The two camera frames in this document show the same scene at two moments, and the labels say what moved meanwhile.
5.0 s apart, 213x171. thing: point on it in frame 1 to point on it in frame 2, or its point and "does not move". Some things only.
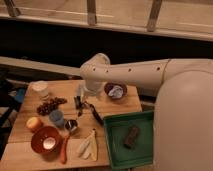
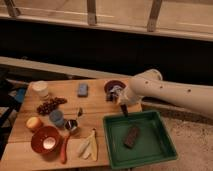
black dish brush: x=87 y=105 to x=125 y=110
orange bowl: x=47 y=142 does not move
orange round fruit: x=34 y=123 does not move
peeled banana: x=89 y=149 does not move
